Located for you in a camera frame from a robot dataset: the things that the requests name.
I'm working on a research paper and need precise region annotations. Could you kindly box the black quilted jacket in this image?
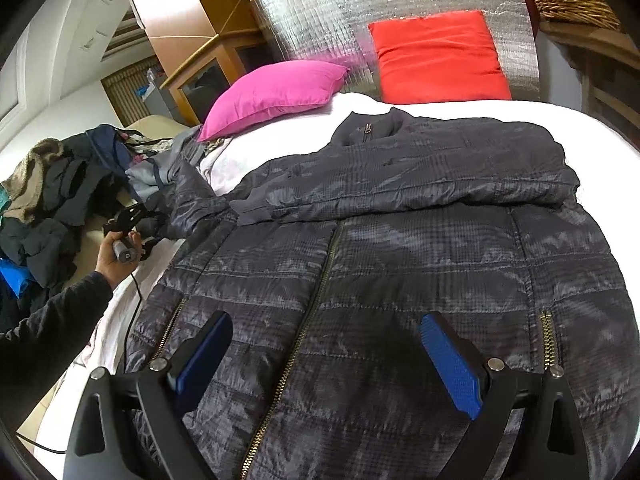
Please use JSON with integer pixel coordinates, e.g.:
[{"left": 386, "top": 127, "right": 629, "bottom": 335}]
[{"left": 121, "top": 105, "right": 640, "bottom": 480}]

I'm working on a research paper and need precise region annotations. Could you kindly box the person's left forearm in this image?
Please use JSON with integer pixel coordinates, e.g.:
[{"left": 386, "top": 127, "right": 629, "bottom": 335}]
[{"left": 1, "top": 271, "right": 113, "bottom": 432}]

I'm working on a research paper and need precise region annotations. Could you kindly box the pile of dark clothes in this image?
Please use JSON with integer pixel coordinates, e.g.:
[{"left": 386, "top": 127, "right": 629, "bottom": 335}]
[{"left": 0, "top": 123, "right": 151, "bottom": 331}]

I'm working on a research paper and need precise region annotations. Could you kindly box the person's left hand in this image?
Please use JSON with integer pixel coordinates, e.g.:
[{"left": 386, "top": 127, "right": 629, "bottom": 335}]
[{"left": 96, "top": 231, "right": 143, "bottom": 289}]

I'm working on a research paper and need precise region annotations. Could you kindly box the grey folded garment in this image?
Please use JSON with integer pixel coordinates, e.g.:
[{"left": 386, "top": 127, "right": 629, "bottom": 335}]
[{"left": 126, "top": 127, "right": 206, "bottom": 203}]

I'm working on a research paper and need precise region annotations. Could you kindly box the magenta pillow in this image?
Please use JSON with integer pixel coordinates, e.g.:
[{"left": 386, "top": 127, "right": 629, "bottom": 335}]
[{"left": 198, "top": 60, "right": 348, "bottom": 143}]

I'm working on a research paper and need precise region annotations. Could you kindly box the wooden cabinet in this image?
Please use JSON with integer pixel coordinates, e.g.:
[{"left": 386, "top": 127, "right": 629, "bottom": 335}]
[{"left": 130, "top": 0, "right": 274, "bottom": 126}]

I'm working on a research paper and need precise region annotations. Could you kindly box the white bedspread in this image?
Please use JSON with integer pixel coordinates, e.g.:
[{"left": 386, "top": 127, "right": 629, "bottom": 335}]
[{"left": 19, "top": 90, "right": 640, "bottom": 480}]

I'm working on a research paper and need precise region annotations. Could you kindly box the silver foil insulation panel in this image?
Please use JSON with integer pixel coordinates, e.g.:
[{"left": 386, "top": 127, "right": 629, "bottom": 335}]
[{"left": 249, "top": 0, "right": 542, "bottom": 101}]

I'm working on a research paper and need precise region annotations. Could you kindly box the red pillow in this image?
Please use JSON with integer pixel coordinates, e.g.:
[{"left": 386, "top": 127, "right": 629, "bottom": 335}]
[{"left": 368, "top": 10, "right": 512, "bottom": 105}]

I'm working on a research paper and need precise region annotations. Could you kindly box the wooden side table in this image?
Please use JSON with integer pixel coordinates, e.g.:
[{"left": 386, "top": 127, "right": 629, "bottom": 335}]
[{"left": 540, "top": 21, "right": 639, "bottom": 148}]

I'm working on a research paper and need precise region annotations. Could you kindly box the wicker basket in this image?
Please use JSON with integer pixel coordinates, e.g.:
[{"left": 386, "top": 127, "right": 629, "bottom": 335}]
[{"left": 533, "top": 0, "right": 624, "bottom": 32}]

